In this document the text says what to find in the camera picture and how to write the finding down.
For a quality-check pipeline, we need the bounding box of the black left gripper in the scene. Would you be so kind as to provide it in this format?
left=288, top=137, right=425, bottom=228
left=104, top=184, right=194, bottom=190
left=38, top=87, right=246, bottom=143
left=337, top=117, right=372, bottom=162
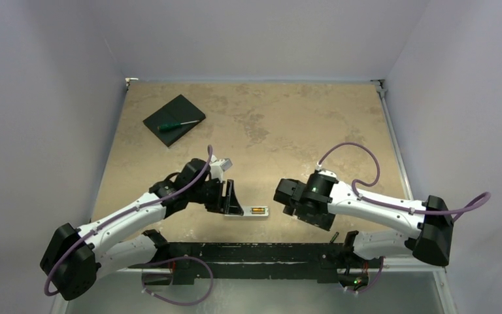
left=188, top=177, right=243, bottom=215

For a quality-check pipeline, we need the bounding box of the white remote control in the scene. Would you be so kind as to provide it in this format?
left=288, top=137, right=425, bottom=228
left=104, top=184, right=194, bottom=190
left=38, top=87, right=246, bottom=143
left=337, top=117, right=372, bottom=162
left=224, top=206, right=269, bottom=220

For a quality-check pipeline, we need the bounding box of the gold battery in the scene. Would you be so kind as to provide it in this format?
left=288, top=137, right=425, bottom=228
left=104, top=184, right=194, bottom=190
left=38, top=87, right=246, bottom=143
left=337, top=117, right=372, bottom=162
left=251, top=208, right=265, bottom=215

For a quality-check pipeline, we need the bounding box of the green black battery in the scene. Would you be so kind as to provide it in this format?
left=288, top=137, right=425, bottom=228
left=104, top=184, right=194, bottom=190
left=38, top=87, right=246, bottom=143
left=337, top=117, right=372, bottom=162
left=330, top=232, right=339, bottom=243

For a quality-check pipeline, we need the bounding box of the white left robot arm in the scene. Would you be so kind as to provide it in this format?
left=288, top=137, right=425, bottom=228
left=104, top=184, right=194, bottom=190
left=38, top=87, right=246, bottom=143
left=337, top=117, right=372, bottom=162
left=40, top=155, right=244, bottom=301

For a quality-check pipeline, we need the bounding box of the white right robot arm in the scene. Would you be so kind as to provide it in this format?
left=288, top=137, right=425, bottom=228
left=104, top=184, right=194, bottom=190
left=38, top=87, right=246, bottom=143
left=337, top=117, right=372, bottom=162
left=273, top=169, right=454, bottom=267

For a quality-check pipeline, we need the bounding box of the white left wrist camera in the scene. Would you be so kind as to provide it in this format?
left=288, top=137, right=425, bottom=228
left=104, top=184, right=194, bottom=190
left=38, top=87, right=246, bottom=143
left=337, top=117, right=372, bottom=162
left=209, top=158, right=233, bottom=182

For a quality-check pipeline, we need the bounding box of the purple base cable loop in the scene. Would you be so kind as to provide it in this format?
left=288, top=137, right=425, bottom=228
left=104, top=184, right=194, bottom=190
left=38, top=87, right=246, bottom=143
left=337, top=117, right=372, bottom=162
left=141, top=255, right=214, bottom=307

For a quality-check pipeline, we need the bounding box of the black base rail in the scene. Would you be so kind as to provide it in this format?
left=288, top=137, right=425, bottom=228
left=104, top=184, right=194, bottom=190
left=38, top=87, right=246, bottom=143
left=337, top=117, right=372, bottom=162
left=143, top=242, right=380, bottom=285

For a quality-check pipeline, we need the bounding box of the green handled screwdriver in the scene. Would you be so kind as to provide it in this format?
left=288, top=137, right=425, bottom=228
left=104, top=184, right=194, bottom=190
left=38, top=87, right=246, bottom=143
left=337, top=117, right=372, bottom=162
left=158, top=120, right=200, bottom=132

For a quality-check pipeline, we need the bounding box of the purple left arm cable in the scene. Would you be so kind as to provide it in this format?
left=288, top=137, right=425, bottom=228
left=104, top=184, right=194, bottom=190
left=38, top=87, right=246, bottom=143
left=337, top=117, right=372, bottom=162
left=44, top=145, right=214, bottom=297

